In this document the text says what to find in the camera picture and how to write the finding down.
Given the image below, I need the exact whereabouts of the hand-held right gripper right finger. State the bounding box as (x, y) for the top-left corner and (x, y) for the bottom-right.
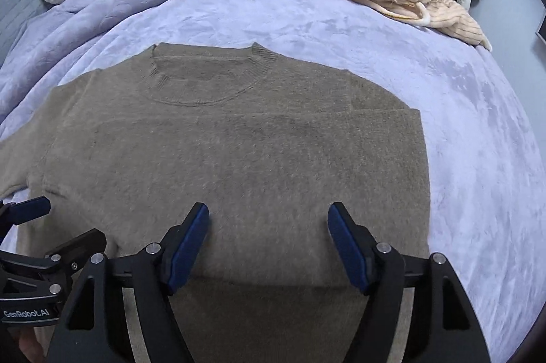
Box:
(328, 202), (493, 363)

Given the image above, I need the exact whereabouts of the taupe knit sweater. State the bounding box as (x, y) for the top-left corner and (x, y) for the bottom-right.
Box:
(0, 42), (431, 363)

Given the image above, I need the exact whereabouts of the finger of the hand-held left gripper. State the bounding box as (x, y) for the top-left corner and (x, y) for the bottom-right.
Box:
(0, 196), (52, 238)
(43, 229), (107, 266)

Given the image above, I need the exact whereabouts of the lavender plush blanket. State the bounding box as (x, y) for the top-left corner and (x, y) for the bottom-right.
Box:
(0, 0), (546, 363)

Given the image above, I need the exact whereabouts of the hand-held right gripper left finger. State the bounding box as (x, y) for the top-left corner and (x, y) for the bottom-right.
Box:
(47, 202), (211, 363)

